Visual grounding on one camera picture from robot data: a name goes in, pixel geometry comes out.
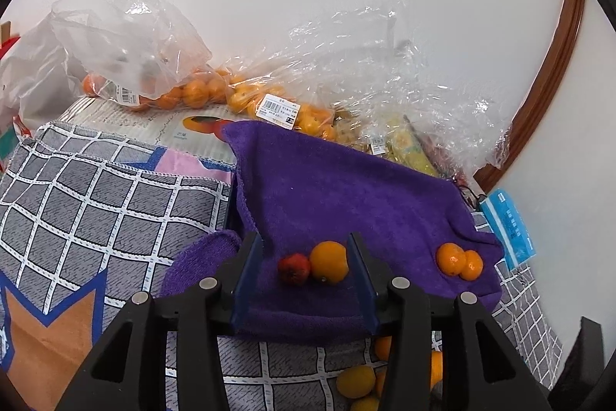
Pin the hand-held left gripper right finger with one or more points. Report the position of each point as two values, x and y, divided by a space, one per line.
363 290

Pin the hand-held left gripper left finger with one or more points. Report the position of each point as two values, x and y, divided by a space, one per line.
245 281

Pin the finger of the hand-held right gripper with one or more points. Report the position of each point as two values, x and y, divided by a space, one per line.
584 343

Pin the large orange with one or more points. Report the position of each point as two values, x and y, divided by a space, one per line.
328 261

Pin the small red fruit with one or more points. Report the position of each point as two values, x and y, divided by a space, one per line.
293 269

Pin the mandarin orange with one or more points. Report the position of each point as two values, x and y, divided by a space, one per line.
383 347
473 266
436 367
451 258
380 383

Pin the yellow citrus fruit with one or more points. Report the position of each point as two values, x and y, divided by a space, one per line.
356 381
365 404

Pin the purple towel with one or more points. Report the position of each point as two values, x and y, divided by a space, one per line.
337 189

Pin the blue tissue pack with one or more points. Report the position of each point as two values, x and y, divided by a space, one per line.
510 233

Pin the clear bag of yellow fruit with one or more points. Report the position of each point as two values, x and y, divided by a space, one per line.
409 146

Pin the grey checked star-print cloth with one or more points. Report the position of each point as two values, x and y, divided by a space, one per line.
96 209

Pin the printed cardboard box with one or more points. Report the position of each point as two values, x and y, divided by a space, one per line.
144 127

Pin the clear bag of pale mandarins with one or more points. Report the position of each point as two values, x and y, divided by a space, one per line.
240 95

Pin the clear bag of dark mandarins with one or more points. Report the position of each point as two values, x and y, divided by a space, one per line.
192 93

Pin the white printed shopping bag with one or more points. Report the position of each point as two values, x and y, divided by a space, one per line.
9 144

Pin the white plastic bag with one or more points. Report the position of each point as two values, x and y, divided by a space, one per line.
38 69

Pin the red paper bag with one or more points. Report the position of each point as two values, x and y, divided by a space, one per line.
6 47

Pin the brown wooden door frame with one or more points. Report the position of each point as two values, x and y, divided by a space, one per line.
544 88

